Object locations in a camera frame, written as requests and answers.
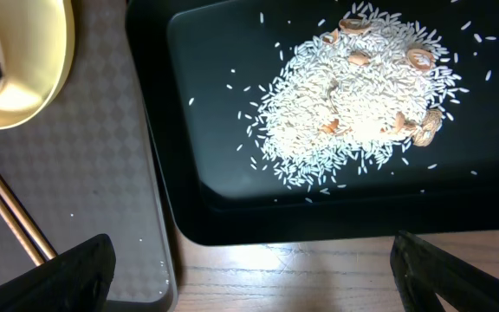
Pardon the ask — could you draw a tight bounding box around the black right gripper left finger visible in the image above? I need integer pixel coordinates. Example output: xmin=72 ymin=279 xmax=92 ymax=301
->
xmin=0 ymin=234 xmax=116 ymax=312

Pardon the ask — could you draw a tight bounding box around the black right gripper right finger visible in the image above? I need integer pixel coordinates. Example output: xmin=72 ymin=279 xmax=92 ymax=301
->
xmin=390 ymin=231 xmax=499 ymax=312

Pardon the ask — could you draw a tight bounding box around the yellow round plate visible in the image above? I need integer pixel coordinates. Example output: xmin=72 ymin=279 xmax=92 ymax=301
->
xmin=0 ymin=0 xmax=75 ymax=130

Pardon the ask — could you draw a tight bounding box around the pile of rice waste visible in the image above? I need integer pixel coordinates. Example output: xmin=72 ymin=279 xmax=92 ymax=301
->
xmin=187 ymin=0 xmax=497 ymax=204

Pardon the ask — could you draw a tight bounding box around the black waste tray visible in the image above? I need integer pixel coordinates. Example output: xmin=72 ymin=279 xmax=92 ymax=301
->
xmin=126 ymin=1 xmax=499 ymax=245

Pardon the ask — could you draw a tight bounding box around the wooden chopstick right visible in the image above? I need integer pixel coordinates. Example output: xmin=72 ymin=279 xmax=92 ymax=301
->
xmin=0 ymin=175 xmax=58 ymax=263

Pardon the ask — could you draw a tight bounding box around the wooden chopstick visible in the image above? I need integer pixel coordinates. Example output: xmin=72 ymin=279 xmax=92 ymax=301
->
xmin=0 ymin=175 xmax=58 ymax=263
xmin=0 ymin=196 xmax=46 ymax=266

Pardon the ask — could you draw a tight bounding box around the wooden chopstick left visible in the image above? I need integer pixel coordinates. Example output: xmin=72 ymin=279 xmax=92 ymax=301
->
xmin=0 ymin=196 xmax=46 ymax=266

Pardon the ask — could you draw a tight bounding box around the dark brown serving tray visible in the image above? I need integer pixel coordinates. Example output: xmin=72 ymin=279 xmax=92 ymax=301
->
xmin=0 ymin=1 xmax=178 ymax=311

